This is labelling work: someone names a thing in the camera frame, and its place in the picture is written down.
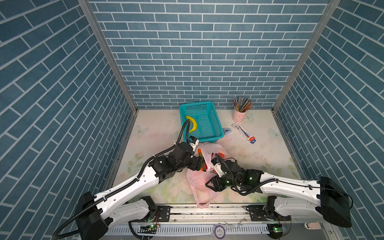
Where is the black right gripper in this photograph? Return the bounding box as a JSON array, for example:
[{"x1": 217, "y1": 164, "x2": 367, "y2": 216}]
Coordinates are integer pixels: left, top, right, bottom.
[{"x1": 202, "y1": 173, "x2": 241, "y2": 192}]

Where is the pink plastic bag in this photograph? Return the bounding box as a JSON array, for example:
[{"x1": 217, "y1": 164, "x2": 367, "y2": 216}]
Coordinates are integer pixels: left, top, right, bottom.
[{"x1": 186, "y1": 142, "x2": 229, "y2": 209}]

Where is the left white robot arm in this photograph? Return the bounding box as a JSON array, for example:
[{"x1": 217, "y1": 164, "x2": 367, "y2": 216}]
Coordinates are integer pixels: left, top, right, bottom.
[{"x1": 75, "y1": 140, "x2": 204, "y2": 240}]

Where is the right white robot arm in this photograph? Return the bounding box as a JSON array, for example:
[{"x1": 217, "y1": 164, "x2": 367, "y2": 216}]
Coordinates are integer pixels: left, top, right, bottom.
[{"x1": 206, "y1": 158, "x2": 353, "y2": 228}]

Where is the yellow banana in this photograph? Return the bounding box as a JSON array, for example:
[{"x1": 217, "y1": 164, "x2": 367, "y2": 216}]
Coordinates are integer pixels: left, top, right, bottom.
[{"x1": 186, "y1": 116, "x2": 198, "y2": 133}]

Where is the teal plastic basket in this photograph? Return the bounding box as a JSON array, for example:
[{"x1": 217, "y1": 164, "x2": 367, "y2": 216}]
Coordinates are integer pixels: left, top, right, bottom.
[{"x1": 179, "y1": 101, "x2": 225, "y2": 143}]

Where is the light blue stapler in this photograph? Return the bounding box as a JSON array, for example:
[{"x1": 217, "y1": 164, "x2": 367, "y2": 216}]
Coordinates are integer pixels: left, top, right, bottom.
[{"x1": 223, "y1": 128, "x2": 232, "y2": 135}]

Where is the pink metal pencil bucket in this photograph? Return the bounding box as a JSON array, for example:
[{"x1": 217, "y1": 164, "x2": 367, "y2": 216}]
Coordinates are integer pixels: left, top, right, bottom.
[{"x1": 232, "y1": 109, "x2": 246, "y2": 123}]

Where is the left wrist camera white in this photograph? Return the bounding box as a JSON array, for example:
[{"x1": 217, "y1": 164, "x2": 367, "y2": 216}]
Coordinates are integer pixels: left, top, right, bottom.
[{"x1": 189, "y1": 136, "x2": 199, "y2": 152}]

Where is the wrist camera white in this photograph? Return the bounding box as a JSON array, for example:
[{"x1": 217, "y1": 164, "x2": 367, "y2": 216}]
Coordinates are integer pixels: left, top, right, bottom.
[
  {"x1": 211, "y1": 158, "x2": 225, "y2": 178},
  {"x1": 189, "y1": 136, "x2": 199, "y2": 152}
]

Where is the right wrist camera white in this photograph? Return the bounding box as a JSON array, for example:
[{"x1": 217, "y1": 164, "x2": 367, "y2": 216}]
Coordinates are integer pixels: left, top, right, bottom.
[{"x1": 211, "y1": 158, "x2": 225, "y2": 178}]

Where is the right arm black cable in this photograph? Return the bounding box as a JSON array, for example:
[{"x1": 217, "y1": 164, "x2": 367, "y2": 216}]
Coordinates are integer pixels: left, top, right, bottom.
[{"x1": 214, "y1": 153, "x2": 280, "y2": 197}]

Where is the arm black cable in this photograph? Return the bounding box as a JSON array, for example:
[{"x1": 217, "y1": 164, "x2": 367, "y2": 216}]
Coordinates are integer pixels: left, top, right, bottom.
[
  {"x1": 51, "y1": 119, "x2": 193, "y2": 240},
  {"x1": 214, "y1": 153, "x2": 280, "y2": 197}
]

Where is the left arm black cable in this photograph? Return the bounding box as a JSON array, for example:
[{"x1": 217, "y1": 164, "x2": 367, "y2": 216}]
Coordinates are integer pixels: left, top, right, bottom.
[{"x1": 51, "y1": 119, "x2": 193, "y2": 240}]

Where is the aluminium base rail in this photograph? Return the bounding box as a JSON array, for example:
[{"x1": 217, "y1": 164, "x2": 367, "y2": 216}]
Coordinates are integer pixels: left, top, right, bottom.
[{"x1": 86, "y1": 203, "x2": 334, "y2": 232}]

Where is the left corner aluminium post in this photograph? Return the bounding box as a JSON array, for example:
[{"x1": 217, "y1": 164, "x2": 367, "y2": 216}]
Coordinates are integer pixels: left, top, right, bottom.
[{"x1": 78, "y1": 0, "x2": 138, "y2": 115}]

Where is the corner aluminium post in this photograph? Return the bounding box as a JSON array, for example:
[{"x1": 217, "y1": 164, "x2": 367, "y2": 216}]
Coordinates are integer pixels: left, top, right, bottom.
[
  {"x1": 78, "y1": 0, "x2": 138, "y2": 115},
  {"x1": 272, "y1": 0, "x2": 341, "y2": 115}
]

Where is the right corner aluminium post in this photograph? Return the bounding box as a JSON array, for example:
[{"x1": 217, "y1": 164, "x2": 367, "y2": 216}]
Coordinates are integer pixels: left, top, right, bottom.
[{"x1": 272, "y1": 0, "x2": 341, "y2": 115}]

